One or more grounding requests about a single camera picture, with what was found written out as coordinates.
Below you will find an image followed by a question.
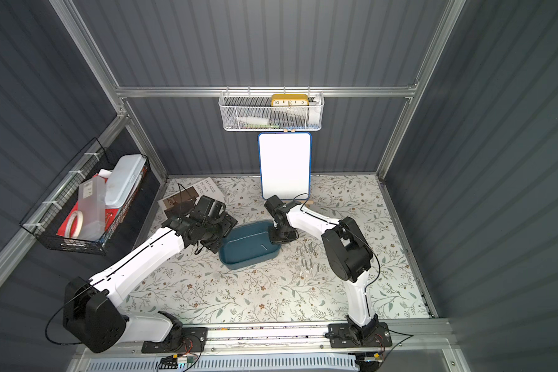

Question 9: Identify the teal plastic tray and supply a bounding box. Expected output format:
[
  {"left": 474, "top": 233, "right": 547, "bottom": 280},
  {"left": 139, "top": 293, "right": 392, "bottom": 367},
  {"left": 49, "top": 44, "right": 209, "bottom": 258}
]
[{"left": 218, "top": 221, "right": 281, "bottom": 270}]

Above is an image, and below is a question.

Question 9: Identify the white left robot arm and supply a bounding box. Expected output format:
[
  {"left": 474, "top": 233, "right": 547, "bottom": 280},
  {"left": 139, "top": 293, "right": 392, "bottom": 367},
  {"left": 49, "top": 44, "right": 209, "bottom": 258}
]
[{"left": 62, "top": 196, "right": 237, "bottom": 353}]

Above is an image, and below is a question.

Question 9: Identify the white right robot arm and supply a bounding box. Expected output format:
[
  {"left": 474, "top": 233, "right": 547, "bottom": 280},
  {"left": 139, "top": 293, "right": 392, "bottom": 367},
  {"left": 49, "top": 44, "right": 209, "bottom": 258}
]
[{"left": 264, "top": 195, "right": 379, "bottom": 345}]

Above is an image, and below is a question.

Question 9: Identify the translucent plastic box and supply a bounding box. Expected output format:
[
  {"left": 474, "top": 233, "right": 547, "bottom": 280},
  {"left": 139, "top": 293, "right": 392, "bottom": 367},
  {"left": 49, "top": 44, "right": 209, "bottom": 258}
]
[{"left": 77, "top": 176, "right": 106, "bottom": 241}]

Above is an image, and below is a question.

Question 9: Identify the interior design trends magazine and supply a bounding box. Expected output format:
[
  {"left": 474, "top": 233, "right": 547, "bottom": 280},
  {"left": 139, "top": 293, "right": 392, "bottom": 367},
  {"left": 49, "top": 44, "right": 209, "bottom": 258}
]
[{"left": 158, "top": 178, "right": 225, "bottom": 218}]

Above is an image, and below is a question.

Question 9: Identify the blue framed whiteboard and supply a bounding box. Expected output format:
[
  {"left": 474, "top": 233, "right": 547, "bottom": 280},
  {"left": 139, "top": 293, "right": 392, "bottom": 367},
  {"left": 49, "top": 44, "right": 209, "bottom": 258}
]
[{"left": 258, "top": 132, "right": 312, "bottom": 200}]

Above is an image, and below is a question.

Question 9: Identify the white plastic case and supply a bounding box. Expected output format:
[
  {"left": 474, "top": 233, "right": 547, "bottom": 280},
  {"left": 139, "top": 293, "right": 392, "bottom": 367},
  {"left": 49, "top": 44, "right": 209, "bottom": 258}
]
[{"left": 105, "top": 154, "right": 147, "bottom": 209}]

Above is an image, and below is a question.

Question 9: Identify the white tape roll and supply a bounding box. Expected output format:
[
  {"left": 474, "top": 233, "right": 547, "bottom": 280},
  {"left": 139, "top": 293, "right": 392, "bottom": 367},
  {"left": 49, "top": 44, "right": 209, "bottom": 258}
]
[{"left": 64, "top": 210, "right": 84, "bottom": 239}]

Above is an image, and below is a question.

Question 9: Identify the yellow clock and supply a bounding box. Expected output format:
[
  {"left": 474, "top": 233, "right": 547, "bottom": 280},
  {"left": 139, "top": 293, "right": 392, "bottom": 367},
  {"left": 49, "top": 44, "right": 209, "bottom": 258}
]
[{"left": 271, "top": 93, "right": 309, "bottom": 107}]

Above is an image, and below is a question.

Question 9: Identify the white mesh wall basket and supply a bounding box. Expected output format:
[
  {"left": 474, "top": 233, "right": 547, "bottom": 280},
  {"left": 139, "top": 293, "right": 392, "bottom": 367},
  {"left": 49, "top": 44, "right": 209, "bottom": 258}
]
[{"left": 218, "top": 93, "right": 325, "bottom": 132}]

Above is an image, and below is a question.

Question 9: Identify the black wire wall basket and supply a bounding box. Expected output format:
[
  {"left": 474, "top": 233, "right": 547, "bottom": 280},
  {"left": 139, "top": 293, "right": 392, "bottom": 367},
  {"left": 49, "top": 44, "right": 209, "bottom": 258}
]
[{"left": 20, "top": 141, "right": 157, "bottom": 256}]

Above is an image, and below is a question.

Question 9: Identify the aluminium frame rail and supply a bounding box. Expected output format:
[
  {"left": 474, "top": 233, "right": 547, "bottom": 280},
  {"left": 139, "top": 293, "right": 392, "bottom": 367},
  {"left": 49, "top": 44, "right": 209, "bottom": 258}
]
[{"left": 116, "top": 86, "right": 417, "bottom": 99}]

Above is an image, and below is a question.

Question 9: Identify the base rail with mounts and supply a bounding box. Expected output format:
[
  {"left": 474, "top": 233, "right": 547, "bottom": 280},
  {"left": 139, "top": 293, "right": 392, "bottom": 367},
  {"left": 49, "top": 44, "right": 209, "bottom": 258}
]
[{"left": 141, "top": 320, "right": 457, "bottom": 359}]

